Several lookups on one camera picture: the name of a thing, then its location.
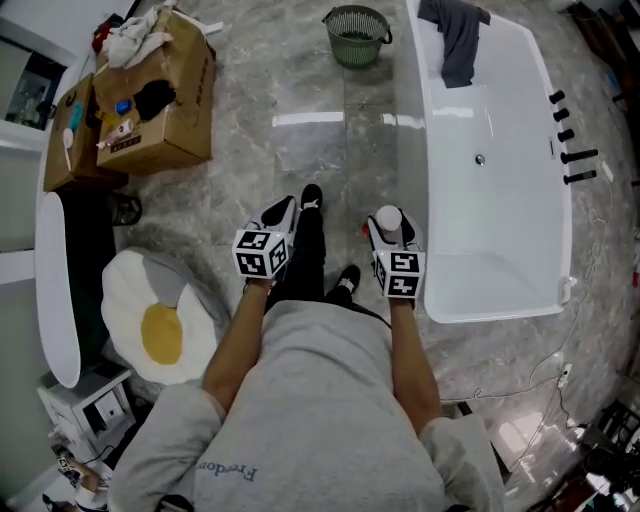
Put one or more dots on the small white cabinet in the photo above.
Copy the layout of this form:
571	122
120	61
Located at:
107	407

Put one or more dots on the red cloth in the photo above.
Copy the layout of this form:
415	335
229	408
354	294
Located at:
101	35

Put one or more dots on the black hand shower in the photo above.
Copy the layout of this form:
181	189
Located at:
580	177

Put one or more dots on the person's left forearm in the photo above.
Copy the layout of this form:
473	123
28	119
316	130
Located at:
235	340

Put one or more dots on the blue round jar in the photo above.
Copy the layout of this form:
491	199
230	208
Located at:
123	107

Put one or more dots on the black faucet knob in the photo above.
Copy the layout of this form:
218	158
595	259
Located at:
556	97
561	114
565	135

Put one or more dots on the black faucet spout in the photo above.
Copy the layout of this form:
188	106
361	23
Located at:
579	156

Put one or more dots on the black cloth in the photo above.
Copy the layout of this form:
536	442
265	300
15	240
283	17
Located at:
154	100

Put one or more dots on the black left shoe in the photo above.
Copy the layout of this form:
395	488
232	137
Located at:
312	196

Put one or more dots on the dark grey towel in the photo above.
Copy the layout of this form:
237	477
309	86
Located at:
460	45

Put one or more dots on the crumpled white cloth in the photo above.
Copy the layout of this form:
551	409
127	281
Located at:
135	37

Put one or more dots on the dark slipper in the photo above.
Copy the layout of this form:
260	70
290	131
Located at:
125	210

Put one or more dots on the fried egg shaped cushion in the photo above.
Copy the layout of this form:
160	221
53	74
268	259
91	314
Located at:
160	325

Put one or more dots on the person's right forearm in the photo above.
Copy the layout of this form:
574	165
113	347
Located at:
410	360

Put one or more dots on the grey marble floor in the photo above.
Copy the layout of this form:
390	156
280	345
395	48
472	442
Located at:
300	100

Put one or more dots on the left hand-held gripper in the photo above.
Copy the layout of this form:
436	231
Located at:
260	252

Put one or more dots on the green plastic basket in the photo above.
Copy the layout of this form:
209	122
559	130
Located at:
357	37

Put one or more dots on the black equipment pile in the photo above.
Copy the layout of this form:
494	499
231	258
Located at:
612	465

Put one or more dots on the grey sweatshirt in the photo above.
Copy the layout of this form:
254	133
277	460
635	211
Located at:
320	400

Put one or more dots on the large cardboard box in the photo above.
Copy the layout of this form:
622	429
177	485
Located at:
170	135

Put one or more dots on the black right shoe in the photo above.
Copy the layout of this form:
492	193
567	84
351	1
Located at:
348	279

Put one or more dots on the white spray bottle red cap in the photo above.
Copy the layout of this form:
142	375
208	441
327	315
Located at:
387	217

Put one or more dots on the pink white tube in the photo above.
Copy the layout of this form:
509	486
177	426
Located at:
117	133

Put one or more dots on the white bathtub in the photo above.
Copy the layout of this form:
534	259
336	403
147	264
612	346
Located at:
500	225

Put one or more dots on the white power strip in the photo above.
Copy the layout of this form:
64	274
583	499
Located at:
565	376

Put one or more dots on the black trousers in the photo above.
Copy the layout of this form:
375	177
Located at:
307	260

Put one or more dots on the black shoe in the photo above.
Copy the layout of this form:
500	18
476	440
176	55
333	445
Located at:
312	196
348	279

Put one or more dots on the small cardboard box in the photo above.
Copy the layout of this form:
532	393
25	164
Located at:
65	175

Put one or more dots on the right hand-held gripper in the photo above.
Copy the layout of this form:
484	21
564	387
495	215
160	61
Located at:
400	272

